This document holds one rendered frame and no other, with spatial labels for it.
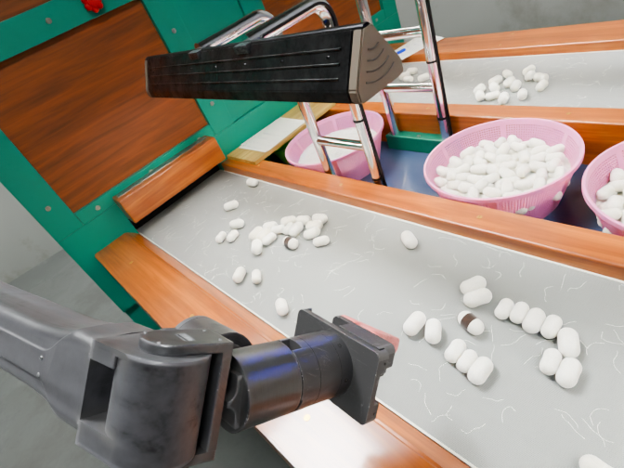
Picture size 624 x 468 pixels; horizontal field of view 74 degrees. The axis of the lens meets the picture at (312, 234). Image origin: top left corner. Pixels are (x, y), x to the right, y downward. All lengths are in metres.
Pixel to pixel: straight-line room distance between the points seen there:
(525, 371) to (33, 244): 3.38
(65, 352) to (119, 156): 0.88
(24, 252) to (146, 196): 2.55
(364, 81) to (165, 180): 0.76
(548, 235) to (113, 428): 0.57
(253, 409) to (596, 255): 0.48
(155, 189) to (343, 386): 0.86
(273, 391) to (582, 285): 0.45
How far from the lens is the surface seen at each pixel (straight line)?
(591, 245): 0.66
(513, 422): 0.53
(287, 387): 0.32
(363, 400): 0.37
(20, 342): 0.37
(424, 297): 0.64
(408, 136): 1.10
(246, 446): 1.54
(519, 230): 0.68
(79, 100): 1.14
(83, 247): 1.18
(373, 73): 0.49
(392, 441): 0.50
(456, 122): 1.03
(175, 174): 1.15
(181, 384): 0.27
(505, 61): 1.32
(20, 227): 3.56
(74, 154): 1.15
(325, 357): 0.35
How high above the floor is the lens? 1.21
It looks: 35 degrees down
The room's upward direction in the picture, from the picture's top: 25 degrees counter-clockwise
